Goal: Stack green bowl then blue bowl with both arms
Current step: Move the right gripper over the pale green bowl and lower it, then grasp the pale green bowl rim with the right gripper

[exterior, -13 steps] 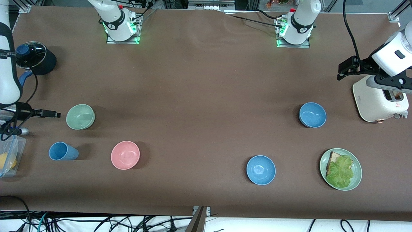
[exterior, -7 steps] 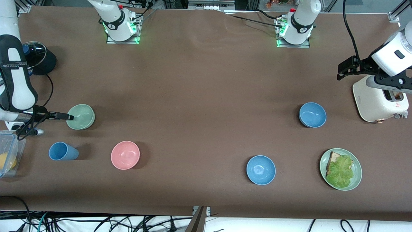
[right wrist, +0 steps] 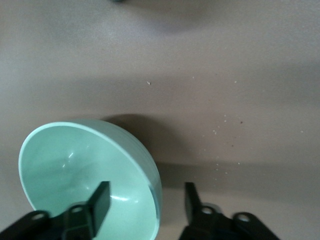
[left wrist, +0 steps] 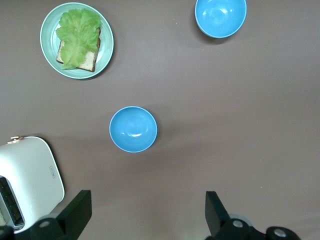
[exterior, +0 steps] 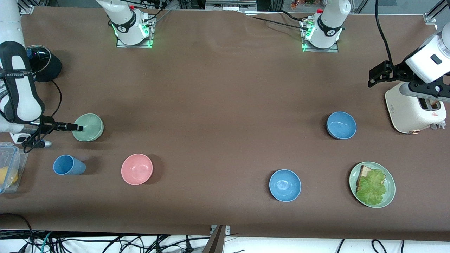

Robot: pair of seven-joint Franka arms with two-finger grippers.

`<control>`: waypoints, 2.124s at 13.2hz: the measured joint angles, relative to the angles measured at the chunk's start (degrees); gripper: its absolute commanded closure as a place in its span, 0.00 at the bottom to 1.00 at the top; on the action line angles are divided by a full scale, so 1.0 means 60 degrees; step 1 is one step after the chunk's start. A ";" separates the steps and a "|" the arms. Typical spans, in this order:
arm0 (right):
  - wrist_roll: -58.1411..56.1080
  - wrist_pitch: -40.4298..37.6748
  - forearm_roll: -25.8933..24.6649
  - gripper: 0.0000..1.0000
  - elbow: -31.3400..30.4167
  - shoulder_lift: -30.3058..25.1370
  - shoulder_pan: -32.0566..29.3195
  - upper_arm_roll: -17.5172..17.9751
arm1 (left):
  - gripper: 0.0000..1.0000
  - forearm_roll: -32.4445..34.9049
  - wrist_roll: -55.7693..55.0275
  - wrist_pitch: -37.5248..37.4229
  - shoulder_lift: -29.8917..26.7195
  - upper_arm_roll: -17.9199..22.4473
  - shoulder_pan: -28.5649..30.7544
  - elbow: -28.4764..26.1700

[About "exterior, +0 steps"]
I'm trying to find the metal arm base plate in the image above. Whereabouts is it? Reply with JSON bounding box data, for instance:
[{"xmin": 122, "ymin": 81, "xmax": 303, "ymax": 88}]
[
  {"xmin": 116, "ymin": 33, "xmax": 154, "ymax": 49},
  {"xmin": 302, "ymin": 39, "xmax": 339, "ymax": 53}
]

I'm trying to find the light green plate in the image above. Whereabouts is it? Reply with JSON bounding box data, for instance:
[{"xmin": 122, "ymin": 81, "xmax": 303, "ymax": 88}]
[{"xmin": 349, "ymin": 161, "xmax": 396, "ymax": 208}]

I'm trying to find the green lettuce leaf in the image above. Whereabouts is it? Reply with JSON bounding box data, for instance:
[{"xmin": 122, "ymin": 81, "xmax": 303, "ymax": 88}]
[{"xmin": 356, "ymin": 169, "xmax": 386, "ymax": 206}]

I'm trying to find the pink bowl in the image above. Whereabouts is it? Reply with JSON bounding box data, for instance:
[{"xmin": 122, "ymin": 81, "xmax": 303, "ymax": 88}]
[{"xmin": 121, "ymin": 154, "xmax": 154, "ymax": 186}]

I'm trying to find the blue bowl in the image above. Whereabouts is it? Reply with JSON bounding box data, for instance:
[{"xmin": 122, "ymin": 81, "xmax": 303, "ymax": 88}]
[
  {"xmin": 326, "ymin": 111, "xmax": 357, "ymax": 140},
  {"xmin": 269, "ymin": 169, "xmax": 302, "ymax": 202}
]

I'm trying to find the light green bowl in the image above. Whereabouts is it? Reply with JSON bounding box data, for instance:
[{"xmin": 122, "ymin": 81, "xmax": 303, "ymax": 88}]
[{"xmin": 72, "ymin": 113, "xmax": 104, "ymax": 142}]

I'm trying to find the teal cable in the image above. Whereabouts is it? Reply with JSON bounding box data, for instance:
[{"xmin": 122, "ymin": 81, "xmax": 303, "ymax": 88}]
[{"xmin": 41, "ymin": 231, "xmax": 53, "ymax": 253}]

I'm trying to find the brown table cover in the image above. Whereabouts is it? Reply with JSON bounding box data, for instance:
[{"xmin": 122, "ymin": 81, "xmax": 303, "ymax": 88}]
[{"xmin": 0, "ymin": 6, "xmax": 450, "ymax": 242}]

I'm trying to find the glass saucepan lid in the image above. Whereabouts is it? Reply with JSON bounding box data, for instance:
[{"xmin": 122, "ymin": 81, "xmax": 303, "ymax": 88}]
[{"xmin": 26, "ymin": 45, "xmax": 52, "ymax": 72}]

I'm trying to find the grey metal frame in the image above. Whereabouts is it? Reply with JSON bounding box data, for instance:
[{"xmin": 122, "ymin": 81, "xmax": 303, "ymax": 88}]
[{"xmin": 205, "ymin": 0, "xmax": 272, "ymax": 12}]

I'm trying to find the dark blue saucepan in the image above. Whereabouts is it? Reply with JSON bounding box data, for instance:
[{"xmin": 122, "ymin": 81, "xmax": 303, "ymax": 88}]
[{"xmin": 26, "ymin": 45, "xmax": 62, "ymax": 83}]

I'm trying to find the yellow food piece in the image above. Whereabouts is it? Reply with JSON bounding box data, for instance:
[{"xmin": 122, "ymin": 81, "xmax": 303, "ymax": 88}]
[{"xmin": 0, "ymin": 167, "xmax": 19, "ymax": 186}]

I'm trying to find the clear plastic container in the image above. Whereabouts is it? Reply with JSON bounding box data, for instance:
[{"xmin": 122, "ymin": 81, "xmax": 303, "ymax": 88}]
[{"xmin": 0, "ymin": 142, "xmax": 29, "ymax": 194}]

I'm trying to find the white toaster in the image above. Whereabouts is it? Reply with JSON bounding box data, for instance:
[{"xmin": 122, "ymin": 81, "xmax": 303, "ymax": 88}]
[{"xmin": 385, "ymin": 82, "xmax": 447, "ymax": 134}]

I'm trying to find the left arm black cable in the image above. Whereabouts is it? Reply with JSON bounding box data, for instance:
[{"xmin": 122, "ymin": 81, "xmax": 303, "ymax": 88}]
[{"xmin": 375, "ymin": 0, "xmax": 393, "ymax": 65}]

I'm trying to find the aluminium frame profile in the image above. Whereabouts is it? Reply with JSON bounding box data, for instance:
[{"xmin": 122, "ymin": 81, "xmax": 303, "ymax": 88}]
[
  {"xmin": 424, "ymin": 0, "xmax": 450, "ymax": 24},
  {"xmin": 19, "ymin": 0, "xmax": 36, "ymax": 14}
]

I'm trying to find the blue plastic cup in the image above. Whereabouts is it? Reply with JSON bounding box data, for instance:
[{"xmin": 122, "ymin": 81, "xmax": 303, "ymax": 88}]
[{"xmin": 53, "ymin": 155, "xmax": 86, "ymax": 175}]

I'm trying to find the bread slice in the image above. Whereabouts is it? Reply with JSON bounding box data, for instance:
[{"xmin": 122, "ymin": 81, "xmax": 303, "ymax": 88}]
[{"xmin": 356, "ymin": 165, "xmax": 387, "ymax": 192}]

